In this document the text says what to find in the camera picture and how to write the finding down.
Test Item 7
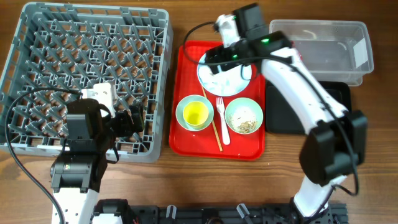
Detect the light blue bowl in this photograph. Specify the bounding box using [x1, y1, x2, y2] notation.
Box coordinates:
[176, 95, 214, 131]

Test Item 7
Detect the white plastic fork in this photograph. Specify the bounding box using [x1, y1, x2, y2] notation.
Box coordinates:
[216, 97, 231, 145]

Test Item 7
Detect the green bowl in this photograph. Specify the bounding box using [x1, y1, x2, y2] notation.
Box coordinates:
[224, 98, 264, 134]

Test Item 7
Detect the wooden chopstick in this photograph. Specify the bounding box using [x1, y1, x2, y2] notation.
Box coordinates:
[201, 87, 223, 152]

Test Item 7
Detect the food scraps and rice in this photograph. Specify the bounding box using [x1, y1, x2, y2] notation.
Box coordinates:
[229, 108, 257, 134]

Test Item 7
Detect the yellow plastic cup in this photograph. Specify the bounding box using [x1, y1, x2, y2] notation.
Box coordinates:
[183, 101, 209, 129]

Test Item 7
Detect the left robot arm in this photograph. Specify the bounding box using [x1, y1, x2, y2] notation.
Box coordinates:
[50, 99, 144, 223]

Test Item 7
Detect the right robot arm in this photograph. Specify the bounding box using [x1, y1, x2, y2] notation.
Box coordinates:
[205, 3, 368, 222]

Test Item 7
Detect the grey plastic dishwasher rack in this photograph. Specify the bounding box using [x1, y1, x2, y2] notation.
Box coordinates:
[1, 2, 174, 163]

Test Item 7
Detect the light blue round plate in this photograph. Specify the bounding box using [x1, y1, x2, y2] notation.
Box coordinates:
[197, 65, 252, 96]

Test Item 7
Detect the red plastic tray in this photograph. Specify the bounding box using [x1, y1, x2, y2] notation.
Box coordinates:
[169, 40, 266, 161]

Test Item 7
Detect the black plastic tray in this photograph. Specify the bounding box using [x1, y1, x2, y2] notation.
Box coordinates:
[265, 81, 352, 135]

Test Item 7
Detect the clear plastic bin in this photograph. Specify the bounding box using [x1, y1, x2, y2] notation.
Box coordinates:
[269, 19, 374, 86]

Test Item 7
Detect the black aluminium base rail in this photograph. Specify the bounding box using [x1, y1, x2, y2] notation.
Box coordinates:
[91, 200, 349, 224]

